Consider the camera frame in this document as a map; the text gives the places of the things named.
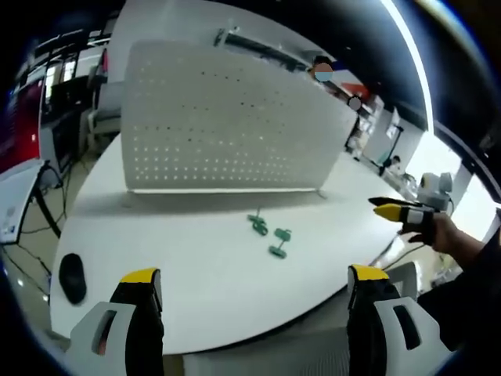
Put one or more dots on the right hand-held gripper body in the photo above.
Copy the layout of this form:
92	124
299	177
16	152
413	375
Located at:
435	190

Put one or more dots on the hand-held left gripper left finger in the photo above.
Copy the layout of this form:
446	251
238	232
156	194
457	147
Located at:
133	313

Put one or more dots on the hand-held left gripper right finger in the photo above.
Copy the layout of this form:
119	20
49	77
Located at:
375	313

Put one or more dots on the green hook assembly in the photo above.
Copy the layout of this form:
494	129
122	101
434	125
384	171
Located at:
280	243
258	224

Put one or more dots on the white perforated mounting plate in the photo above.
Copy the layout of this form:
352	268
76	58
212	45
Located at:
235	125

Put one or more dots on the person's right hand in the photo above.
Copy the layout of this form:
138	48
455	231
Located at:
446	235

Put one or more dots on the white chair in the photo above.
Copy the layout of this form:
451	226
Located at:
405	280

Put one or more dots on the black computer mouse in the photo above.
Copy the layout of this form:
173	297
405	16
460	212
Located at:
73	279

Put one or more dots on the white side desk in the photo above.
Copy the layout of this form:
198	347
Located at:
19	196

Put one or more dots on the grey equipment cabinet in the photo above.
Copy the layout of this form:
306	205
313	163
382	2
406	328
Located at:
62	141

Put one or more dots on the red display screen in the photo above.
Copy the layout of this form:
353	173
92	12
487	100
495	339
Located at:
19	125

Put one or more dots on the metal rail with white bracket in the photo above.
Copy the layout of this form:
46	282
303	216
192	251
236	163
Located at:
258	45

